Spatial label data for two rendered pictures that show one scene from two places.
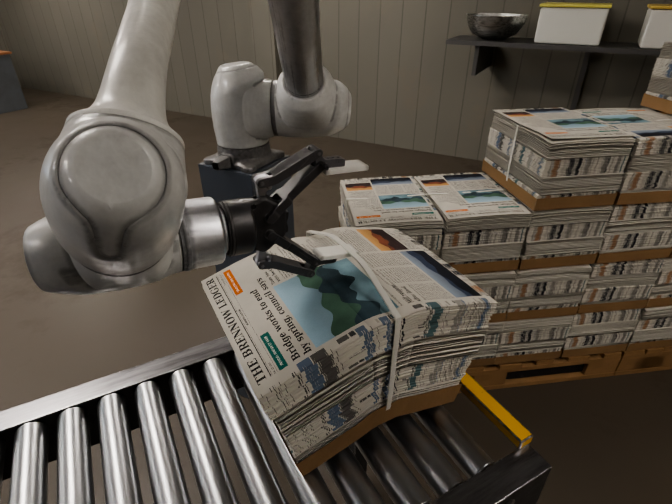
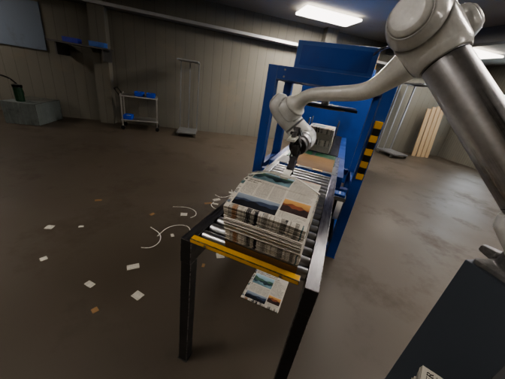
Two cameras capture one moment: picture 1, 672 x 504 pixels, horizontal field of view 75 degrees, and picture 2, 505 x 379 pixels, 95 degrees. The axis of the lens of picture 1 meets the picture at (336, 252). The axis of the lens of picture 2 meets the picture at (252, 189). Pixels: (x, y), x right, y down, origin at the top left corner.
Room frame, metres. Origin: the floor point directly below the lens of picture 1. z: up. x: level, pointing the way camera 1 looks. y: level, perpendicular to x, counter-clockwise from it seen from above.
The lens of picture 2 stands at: (1.13, -0.67, 1.39)
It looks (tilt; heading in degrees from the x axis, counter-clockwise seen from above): 24 degrees down; 136
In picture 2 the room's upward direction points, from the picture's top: 9 degrees clockwise
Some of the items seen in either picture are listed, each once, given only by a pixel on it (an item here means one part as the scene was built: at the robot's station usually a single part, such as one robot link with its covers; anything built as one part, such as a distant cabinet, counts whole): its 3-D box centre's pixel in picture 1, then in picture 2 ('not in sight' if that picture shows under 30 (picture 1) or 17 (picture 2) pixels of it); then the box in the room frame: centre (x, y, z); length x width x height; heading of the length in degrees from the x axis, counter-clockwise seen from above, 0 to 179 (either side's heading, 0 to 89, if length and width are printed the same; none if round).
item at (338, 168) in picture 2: not in sight; (309, 163); (-0.15, 1.27, 0.75); 0.70 x 0.65 x 0.10; 119
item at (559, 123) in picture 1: (557, 121); not in sight; (1.49, -0.75, 1.06); 0.37 x 0.29 x 0.01; 9
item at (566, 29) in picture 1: (571, 23); not in sight; (3.46, -1.65, 1.23); 0.43 x 0.36 x 0.24; 62
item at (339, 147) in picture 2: not in sight; (321, 144); (-0.69, 2.26, 0.75); 1.55 x 0.65 x 0.10; 119
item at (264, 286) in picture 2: not in sight; (267, 286); (0.33, 0.41, 0.00); 0.37 x 0.28 x 0.01; 119
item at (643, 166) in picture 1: (626, 153); not in sight; (1.52, -1.04, 0.95); 0.38 x 0.29 x 0.23; 8
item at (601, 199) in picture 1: (543, 180); not in sight; (1.48, -0.74, 0.86); 0.38 x 0.29 x 0.04; 9
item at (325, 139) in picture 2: not in sight; (320, 137); (-0.42, 1.77, 0.93); 0.38 x 0.30 x 0.26; 119
